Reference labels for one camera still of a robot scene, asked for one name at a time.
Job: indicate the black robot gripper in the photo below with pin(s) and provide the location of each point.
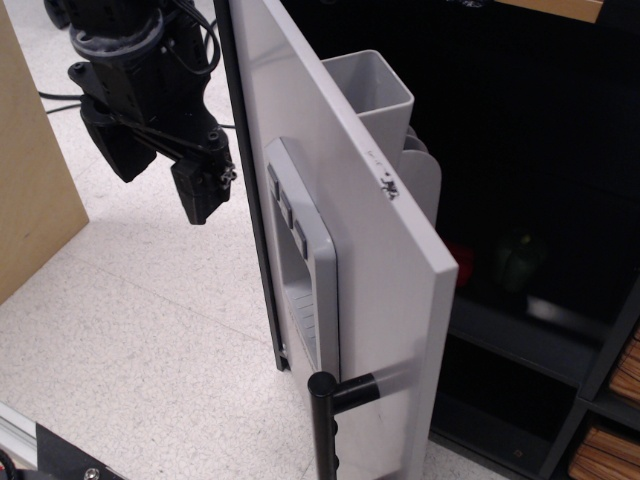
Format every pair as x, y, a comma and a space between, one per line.
143, 76

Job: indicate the grey toy fridge door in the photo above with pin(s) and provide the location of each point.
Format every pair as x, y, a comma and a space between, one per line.
396, 277

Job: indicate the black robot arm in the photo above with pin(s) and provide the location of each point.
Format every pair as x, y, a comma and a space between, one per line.
144, 70

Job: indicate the black fridge cabinet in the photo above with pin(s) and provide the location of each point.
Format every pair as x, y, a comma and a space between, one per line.
534, 121

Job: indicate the light wooden panel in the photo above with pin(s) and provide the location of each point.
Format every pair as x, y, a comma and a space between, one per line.
41, 210

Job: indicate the grey water dispenser panel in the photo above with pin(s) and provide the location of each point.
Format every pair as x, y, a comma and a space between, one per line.
308, 269

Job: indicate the grey door shelf bin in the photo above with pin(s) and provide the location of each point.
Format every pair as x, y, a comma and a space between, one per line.
384, 105

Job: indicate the red bell pepper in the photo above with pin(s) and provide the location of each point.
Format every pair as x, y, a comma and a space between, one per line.
465, 257

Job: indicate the green bell pepper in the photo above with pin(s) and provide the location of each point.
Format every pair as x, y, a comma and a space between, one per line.
517, 256

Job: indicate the wooden shelf top edge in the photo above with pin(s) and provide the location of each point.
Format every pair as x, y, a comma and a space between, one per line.
581, 10

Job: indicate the wooden drawer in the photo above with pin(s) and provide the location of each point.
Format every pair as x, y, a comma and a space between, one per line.
604, 454
624, 379

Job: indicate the wooden lower drawer front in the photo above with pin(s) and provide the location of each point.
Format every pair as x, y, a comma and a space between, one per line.
604, 454

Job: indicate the black fridge door handle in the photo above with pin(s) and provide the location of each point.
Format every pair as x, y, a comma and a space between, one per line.
329, 398

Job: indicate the aluminium frame rail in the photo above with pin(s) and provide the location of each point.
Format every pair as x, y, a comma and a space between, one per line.
19, 437

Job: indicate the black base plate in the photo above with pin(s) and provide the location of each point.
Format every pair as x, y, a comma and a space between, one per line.
62, 460

